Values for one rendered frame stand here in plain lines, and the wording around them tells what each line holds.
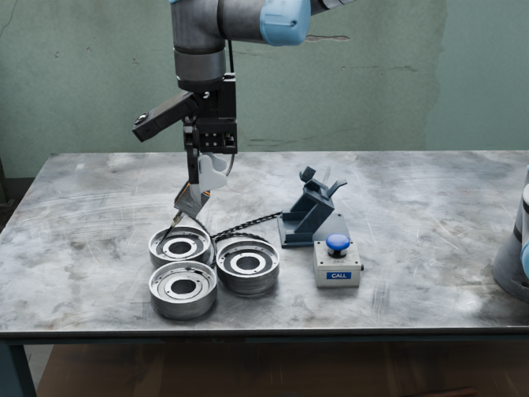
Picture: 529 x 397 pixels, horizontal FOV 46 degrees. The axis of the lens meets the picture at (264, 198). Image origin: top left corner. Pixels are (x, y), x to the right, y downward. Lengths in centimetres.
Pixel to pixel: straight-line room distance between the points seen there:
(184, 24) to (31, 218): 56
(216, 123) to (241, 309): 29
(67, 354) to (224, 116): 62
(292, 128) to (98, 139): 84
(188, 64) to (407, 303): 50
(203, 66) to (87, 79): 181
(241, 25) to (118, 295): 47
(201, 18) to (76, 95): 188
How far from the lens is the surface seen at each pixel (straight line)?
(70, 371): 130
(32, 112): 281
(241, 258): 105
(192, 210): 104
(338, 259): 103
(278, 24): 84
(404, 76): 266
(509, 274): 108
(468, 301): 106
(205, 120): 95
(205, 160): 97
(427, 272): 110
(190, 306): 95
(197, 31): 89
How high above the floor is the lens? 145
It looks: 31 degrees down
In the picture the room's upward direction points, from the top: straight up
